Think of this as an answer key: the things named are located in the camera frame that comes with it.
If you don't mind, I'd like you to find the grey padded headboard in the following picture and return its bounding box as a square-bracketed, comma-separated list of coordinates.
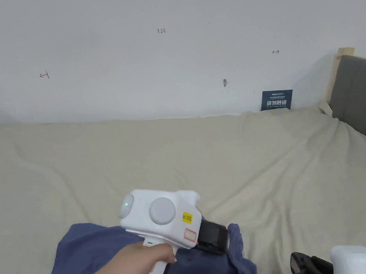
[327, 54, 366, 141]

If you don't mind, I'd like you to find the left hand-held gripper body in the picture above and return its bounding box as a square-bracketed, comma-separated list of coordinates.
[116, 188, 230, 274]

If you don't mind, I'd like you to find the bed with beige sheet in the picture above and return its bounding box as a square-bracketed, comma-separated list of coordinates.
[0, 90, 366, 274]

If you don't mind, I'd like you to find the dark blue sign card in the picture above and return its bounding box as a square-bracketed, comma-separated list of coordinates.
[261, 88, 293, 113]

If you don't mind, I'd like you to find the person's left hand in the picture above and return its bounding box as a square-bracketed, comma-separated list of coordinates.
[88, 240, 178, 274]

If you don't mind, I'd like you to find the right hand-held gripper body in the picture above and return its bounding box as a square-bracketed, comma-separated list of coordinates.
[308, 243, 366, 274]

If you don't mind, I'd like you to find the dark blue shirt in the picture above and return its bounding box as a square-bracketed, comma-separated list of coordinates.
[51, 217, 260, 274]

